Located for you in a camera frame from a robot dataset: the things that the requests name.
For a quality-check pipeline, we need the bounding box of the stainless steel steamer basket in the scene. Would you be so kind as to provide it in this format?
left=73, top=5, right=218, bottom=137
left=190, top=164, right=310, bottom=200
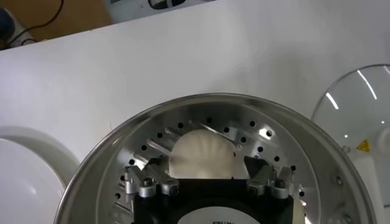
left=53, top=93, right=377, bottom=224

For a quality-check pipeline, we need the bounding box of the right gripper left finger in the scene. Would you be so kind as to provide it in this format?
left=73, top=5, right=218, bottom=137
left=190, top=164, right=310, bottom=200
left=123, top=156, right=180, bottom=198

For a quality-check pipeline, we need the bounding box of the black floor cable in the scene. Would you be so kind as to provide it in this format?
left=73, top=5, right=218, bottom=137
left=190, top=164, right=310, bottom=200
left=9, top=0, right=65, bottom=46

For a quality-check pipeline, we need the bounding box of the white steamed baozi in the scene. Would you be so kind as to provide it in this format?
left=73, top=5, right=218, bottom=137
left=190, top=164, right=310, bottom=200
left=168, top=127, right=250, bottom=180

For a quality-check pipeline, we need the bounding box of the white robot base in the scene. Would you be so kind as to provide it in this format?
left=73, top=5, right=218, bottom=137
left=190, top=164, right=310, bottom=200
left=103, top=0, right=218, bottom=24

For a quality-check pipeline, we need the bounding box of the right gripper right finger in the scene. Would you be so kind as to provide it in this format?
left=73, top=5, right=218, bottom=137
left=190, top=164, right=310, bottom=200
left=243, top=156, right=293, bottom=199

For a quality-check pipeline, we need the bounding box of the white floor adapter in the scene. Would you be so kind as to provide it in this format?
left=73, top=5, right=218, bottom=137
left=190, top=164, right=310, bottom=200
left=7, top=27, right=36, bottom=48

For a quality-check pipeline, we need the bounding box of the dark round floor object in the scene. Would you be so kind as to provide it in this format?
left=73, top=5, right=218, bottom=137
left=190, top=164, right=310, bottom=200
left=0, top=7, right=16, bottom=43

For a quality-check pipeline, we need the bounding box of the white round plate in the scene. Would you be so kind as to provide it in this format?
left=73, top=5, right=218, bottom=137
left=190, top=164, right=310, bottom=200
left=0, top=126, right=80, bottom=224

